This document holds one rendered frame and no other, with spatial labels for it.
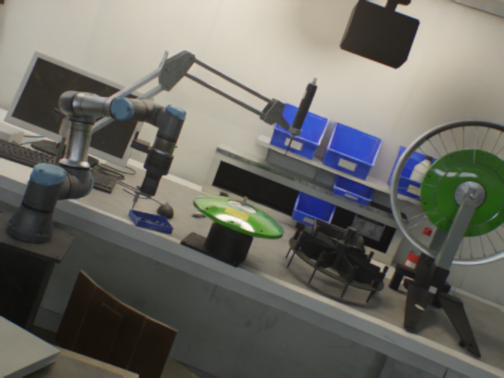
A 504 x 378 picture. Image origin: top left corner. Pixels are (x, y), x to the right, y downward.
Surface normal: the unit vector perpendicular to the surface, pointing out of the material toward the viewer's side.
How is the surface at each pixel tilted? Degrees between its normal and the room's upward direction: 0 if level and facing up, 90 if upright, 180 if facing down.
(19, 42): 90
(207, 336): 90
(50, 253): 0
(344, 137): 90
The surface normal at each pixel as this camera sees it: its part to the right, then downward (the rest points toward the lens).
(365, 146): -0.11, 0.16
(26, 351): 0.35, -0.92
